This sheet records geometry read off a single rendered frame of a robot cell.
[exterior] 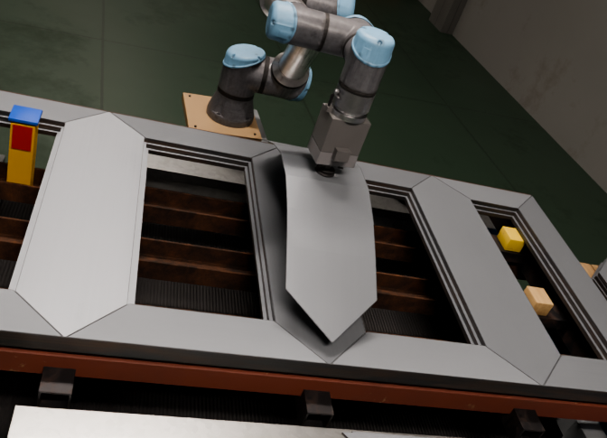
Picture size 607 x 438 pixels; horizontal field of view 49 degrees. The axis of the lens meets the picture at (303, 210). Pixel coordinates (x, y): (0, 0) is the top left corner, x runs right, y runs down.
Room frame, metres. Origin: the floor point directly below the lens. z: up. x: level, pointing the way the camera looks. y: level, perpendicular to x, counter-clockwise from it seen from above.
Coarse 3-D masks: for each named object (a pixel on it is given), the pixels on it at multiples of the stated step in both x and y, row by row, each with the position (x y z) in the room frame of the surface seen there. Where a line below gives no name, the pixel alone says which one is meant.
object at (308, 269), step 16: (288, 256) 0.97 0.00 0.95; (304, 256) 0.99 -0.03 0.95; (320, 256) 1.00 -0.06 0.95; (336, 256) 1.02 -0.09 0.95; (352, 256) 1.03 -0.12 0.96; (288, 272) 0.95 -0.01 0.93; (304, 272) 0.96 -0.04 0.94; (320, 272) 0.98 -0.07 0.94; (336, 272) 0.99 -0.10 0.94; (352, 272) 1.01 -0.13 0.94; (368, 272) 1.02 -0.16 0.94; (304, 288) 0.94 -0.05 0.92; (320, 288) 0.95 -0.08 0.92; (336, 288) 0.97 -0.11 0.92; (352, 288) 0.98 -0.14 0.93; (368, 288) 0.99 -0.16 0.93
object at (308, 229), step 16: (288, 208) 1.06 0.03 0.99; (288, 224) 1.03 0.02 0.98; (304, 224) 1.04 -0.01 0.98; (320, 224) 1.06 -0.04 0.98; (336, 224) 1.08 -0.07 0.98; (352, 224) 1.09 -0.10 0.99; (368, 224) 1.11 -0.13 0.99; (288, 240) 1.00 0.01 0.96; (304, 240) 1.01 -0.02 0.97; (320, 240) 1.03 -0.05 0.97; (336, 240) 1.05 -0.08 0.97; (352, 240) 1.06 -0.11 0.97; (368, 240) 1.08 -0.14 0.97; (368, 256) 1.05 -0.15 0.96
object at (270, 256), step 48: (144, 144) 1.33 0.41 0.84; (144, 192) 1.17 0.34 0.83; (384, 192) 1.55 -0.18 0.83; (432, 240) 1.39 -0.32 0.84; (528, 240) 1.59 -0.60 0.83; (0, 336) 0.67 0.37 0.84; (48, 336) 0.70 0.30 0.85; (480, 336) 1.09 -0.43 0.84; (432, 384) 0.93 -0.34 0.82; (480, 384) 0.96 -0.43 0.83
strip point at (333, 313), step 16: (288, 288) 0.92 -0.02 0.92; (304, 304) 0.91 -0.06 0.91; (320, 304) 0.93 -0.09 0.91; (336, 304) 0.94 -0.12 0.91; (352, 304) 0.95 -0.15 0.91; (368, 304) 0.97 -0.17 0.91; (320, 320) 0.90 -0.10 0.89; (336, 320) 0.92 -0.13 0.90; (352, 320) 0.93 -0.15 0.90; (336, 336) 0.89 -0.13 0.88
